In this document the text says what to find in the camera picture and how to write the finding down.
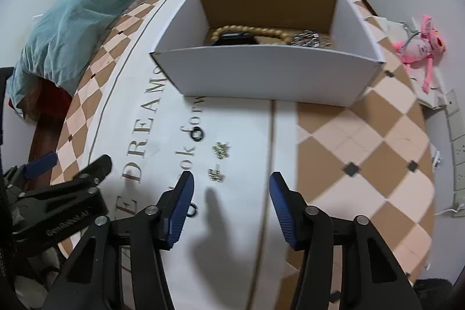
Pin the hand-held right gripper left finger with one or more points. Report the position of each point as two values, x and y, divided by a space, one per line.
180 215

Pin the pink plush toy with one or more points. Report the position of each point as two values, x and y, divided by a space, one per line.
417 46

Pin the silver earring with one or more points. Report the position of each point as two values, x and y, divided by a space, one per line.
221 150
216 176

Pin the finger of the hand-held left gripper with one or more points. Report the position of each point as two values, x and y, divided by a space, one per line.
98 166
41 164

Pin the teal blanket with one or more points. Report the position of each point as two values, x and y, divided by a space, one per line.
90 5

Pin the white power strip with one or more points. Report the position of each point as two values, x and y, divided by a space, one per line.
458 150

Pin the checkered printed tablecloth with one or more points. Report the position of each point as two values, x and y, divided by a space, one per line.
345 150

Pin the white cardboard box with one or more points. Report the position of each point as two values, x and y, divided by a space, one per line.
272 77

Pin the black watch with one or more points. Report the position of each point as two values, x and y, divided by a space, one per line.
234 38

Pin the dark fuzzy cloth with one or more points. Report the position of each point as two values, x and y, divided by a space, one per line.
432 295

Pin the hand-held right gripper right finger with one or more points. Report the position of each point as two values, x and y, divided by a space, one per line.
283 210

